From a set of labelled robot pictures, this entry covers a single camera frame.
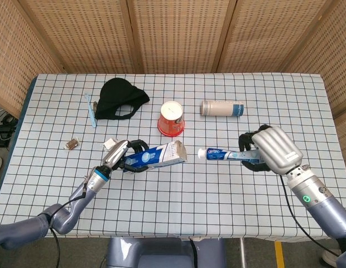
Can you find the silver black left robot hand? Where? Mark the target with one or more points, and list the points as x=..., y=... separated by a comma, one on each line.
x=114, y=155

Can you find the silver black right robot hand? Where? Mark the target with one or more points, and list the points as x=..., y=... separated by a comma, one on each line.
x=276, y=148

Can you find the blue white toothpaste box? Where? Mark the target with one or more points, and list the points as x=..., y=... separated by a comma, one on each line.
x=164, y=155

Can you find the blue white toothpaste tube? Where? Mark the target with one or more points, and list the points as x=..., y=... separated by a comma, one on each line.
x=220, y=154

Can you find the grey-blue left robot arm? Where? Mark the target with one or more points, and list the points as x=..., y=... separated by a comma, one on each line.
x=64, y=215

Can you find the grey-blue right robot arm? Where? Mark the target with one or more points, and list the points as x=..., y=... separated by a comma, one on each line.
x=323, y=206

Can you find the white wrapped candy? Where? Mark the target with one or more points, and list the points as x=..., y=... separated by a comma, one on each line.
x=108, y=144

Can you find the brown wrapped candy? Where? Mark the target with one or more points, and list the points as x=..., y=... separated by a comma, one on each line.
x=71, y=144

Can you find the light blue plastic stick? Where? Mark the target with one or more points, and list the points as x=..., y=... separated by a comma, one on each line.
x=90, y=111

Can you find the black cap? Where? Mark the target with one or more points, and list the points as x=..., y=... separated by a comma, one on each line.
x=117, y=95

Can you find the orange instant noodle cup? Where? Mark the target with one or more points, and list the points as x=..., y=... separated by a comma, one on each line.
x=171, y=120

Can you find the white blue paper cup stack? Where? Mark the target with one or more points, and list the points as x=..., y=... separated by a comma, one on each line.
x=220, y=108

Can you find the blue checkered tablecloth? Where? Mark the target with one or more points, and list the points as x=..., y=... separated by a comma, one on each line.
x=189, y=195

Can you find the white table leg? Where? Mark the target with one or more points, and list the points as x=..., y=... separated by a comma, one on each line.
x=242, y=251

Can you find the grey-blue robot torso base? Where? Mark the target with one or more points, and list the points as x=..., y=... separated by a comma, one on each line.
x=162, y=254

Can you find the white shoe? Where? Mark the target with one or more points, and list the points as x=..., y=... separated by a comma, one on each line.
x=330, y=258

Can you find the wooden bamboo folding screen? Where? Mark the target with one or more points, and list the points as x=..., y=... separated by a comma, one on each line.
x=175, y=36

